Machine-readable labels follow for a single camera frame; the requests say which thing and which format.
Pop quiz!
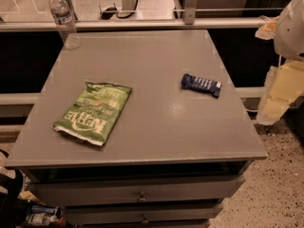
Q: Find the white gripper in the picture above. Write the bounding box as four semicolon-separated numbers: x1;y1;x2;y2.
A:
255;0;304;125

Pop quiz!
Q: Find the blue rxbar blueberry wrapper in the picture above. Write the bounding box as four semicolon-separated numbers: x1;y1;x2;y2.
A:
181;73;221;98

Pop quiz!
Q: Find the clear plastic water bottle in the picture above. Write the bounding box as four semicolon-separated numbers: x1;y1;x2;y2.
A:
48;0;80;49

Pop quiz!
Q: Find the plastic bottle on floor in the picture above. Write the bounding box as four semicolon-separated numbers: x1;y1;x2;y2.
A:
26;213;57;227

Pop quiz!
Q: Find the grey drawer cabinet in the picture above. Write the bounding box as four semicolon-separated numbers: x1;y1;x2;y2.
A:
7;30;267;228

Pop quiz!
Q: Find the green kettle chips bag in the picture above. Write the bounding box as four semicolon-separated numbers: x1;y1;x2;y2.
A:
53;82;132;146

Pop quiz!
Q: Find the lower grey drawer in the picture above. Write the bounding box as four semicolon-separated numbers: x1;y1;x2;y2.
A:
63;202;222;225

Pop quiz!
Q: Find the grey drawer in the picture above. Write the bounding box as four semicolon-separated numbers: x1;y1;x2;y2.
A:
63;202;222;225
30;175;244;206

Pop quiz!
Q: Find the upper grey drawer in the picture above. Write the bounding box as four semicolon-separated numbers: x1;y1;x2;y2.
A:
30;175;244;206

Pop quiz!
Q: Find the black bag on floor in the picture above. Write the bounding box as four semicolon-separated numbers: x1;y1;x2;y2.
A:
0;149;29;228

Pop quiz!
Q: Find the metal railing post bracket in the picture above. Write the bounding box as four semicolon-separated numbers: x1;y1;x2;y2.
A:
183;0;198;25

